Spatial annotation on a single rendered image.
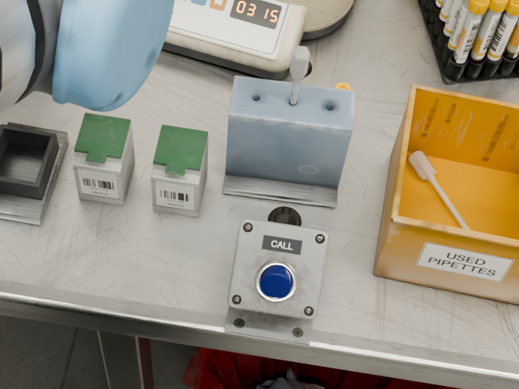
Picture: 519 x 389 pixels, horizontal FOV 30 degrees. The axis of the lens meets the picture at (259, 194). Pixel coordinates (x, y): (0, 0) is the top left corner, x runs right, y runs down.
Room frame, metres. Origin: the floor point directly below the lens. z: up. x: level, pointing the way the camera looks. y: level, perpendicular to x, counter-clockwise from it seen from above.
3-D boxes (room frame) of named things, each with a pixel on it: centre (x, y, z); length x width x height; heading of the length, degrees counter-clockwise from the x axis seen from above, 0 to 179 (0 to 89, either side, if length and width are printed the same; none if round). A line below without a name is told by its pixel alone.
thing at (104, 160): (0.44, 0.13, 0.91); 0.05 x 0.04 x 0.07; 178
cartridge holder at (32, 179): (0.43, 0.21, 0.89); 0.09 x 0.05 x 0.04; 177
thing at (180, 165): (0.43, 0.07, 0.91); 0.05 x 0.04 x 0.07; 178
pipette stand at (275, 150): (0.47, -0.02, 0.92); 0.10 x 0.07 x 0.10; 90
